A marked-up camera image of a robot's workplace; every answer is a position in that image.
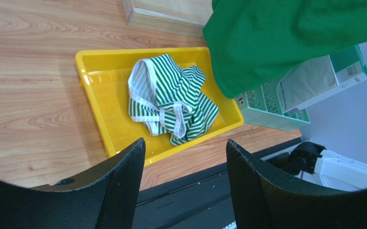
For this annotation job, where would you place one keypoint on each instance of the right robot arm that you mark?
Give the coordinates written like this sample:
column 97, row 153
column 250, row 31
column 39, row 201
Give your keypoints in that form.
column 314, row 163

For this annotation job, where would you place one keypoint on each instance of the green white striped tank top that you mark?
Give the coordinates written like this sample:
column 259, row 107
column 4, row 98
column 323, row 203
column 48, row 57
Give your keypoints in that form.
column 168, row 99

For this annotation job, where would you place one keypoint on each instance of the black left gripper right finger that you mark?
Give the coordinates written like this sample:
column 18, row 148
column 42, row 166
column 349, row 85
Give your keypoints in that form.
column 266, row 197

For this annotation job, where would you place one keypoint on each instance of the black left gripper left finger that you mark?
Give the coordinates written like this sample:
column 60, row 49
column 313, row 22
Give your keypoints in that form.
column 101, row 197

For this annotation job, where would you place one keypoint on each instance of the wooden clothes rack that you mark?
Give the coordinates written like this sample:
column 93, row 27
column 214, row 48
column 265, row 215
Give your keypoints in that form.
column 183, row 17

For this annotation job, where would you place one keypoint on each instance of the yellow plastic tray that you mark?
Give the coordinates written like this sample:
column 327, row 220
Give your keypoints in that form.
column 104, row 76

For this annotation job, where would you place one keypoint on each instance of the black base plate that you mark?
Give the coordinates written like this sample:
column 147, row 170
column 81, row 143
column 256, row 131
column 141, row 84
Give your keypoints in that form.
column 227, row 196

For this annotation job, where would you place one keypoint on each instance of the mint green file organizer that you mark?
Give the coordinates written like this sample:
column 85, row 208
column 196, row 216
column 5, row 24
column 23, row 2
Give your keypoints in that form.
column 261, row 106

